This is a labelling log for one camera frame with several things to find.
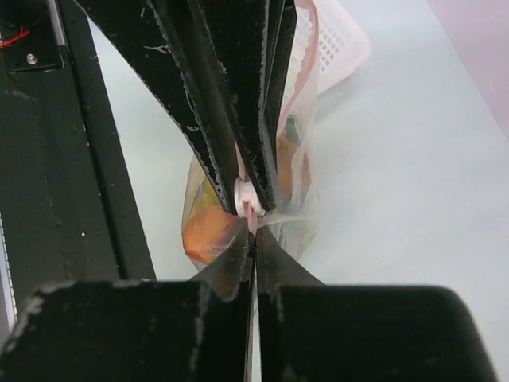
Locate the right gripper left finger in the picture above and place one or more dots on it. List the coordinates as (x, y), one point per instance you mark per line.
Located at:
(133, 330)

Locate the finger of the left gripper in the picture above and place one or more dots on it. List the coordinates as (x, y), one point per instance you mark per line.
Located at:
(159, 40)
(249, 46)

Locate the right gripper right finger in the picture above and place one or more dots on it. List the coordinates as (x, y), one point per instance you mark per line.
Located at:
(311, 331)

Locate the papaya slice with red flesh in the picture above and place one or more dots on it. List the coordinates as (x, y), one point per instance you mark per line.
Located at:
(208, 233)

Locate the clear zip top bag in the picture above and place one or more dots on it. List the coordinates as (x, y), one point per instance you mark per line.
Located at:
(293, 222)

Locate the yellow green mango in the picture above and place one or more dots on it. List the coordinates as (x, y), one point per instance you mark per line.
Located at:
(287, 145)

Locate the white plastic basket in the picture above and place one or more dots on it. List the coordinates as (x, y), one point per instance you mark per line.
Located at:
(343, 46)

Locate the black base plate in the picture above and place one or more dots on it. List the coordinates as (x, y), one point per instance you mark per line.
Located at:
(67, 206)

